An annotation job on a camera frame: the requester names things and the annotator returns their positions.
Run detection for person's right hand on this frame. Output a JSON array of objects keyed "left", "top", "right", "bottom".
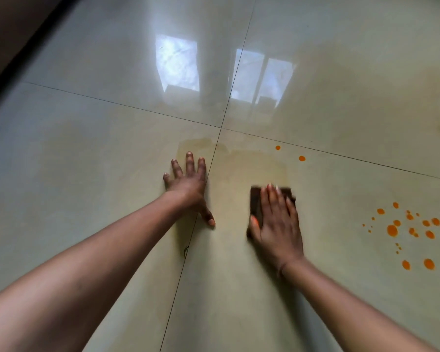
[{"left": 247, "top": 183, "right": 305, "bottom": 276}]

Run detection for person's left hand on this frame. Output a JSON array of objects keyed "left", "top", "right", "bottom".
[{"left": 163, "top": 152, "right": 216, "bottom": 228}]

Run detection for dark brown scrub sponge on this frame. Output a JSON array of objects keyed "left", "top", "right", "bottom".
[{"left": 246, "top": 186, "right": 297, "bottom": 239}]

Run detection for person's left forearm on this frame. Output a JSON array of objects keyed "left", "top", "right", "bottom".
[{"left": 0, "top": 190, "right": 203, "bottom": 352}]

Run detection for person's right forearm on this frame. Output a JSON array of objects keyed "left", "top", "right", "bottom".
[{"left": 279, "top": 256, "right": 440, "bottom": 352}]

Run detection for scattered orange liquid drops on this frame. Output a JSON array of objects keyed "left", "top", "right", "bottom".
[{"left": 275, "top": 145, "right": 440, "bottom": 333}]

